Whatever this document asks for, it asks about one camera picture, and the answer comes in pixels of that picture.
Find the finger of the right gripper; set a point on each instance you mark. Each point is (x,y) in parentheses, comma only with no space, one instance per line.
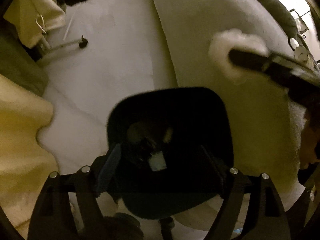
(248,60)

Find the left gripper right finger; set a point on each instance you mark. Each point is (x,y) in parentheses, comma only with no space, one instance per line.
(265,217)

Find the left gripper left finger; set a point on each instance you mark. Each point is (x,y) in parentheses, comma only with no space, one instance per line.
(67,206)

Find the right hand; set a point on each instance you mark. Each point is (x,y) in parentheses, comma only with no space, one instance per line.
(309,139)

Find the grey bed with headboard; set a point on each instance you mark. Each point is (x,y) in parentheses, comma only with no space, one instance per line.
(265,125)

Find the grey patterned duvet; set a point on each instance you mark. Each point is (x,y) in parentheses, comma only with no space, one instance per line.
(287,23)

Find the clothes rack wheeled base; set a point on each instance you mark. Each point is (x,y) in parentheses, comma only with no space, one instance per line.
(47,48)

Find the beige hanging coat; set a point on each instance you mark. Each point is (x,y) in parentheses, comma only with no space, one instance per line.
(33,18)

